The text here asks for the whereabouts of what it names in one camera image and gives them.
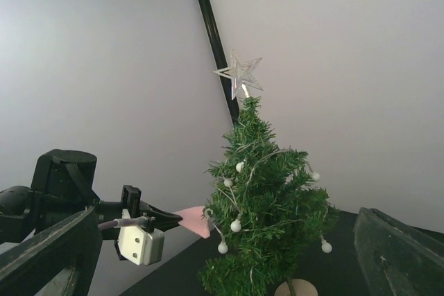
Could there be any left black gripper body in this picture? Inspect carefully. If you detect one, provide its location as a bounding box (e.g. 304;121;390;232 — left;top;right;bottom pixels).
121;185;149;232

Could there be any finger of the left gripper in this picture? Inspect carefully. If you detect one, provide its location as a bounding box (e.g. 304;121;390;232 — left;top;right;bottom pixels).
140;202;182;232

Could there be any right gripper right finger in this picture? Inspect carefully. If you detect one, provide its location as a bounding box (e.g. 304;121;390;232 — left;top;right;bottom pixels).
354;207;443;295

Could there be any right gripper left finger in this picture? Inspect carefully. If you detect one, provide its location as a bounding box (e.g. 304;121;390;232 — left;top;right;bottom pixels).
1;207;103;295

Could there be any pink cone ornament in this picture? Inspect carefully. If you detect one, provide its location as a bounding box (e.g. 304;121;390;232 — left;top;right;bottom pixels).
174;206;210;238

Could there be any string of white lights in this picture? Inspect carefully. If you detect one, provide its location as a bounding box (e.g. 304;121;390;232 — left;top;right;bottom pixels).
203;148;333;285

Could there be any small green christmas tree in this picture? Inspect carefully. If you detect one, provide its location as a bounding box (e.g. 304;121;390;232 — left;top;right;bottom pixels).
199;97;338;295

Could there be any silver star tree topper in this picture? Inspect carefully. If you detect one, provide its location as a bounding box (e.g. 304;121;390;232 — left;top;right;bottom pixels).
214;49;263;100

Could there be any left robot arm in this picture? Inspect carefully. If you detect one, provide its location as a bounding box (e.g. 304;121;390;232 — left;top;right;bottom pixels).
1;149;182;243

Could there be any black corner frame post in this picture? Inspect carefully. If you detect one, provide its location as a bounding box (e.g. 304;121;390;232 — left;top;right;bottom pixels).
198;0;239;125

